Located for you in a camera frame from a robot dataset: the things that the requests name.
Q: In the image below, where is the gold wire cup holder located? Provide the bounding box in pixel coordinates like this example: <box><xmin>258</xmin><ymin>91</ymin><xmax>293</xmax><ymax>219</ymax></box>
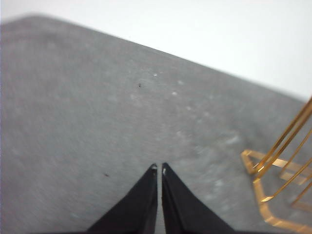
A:
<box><xmin>240</xmin><ymin>94</ymin><xmax>312</xmax><ymax>233</ymax></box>

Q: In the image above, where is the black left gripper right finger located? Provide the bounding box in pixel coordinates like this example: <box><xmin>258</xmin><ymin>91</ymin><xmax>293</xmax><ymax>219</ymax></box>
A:
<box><xmin>161</xmin><ymin>162</ymin><xmax>235</xmax><ymax>233</ymax></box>

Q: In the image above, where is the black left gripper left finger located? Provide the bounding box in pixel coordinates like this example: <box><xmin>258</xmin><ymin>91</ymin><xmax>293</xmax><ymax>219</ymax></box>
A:
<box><xmin>85</xmin><ymin>163</ymin><xmax>158</xmax><ymax>233</ymax></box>

